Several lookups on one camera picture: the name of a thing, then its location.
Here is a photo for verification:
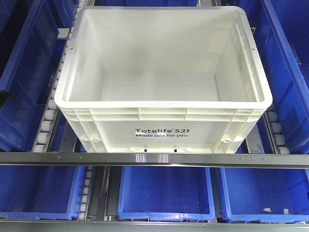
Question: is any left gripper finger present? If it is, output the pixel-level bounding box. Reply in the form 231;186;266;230
0;90;11;108

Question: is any white plastic Totelife tote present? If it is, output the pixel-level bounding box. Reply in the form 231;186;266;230
55;6;272;153

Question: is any right shelf blue bin left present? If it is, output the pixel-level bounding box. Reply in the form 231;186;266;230
0;0;78;151

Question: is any shelf blue bin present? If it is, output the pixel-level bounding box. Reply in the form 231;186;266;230
241;0;309;154
0;0;78;151

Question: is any right shelf left roller track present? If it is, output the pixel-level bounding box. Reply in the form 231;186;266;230
31;29;71;153

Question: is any shelf roller track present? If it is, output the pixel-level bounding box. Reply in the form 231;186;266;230
31;29;71;153
264;111;290;155
78;166;93;221

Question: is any right shelf lower left bin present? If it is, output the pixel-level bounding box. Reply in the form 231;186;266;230
0;165;87;220

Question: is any right shelf lower roller track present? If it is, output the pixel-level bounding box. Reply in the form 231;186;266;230
78;166;93;221

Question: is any right shelf lower middle bin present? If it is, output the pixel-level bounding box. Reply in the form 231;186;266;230
118;166;215;221

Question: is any right shelf steel rail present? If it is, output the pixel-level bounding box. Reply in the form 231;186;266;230
0;152;309;169

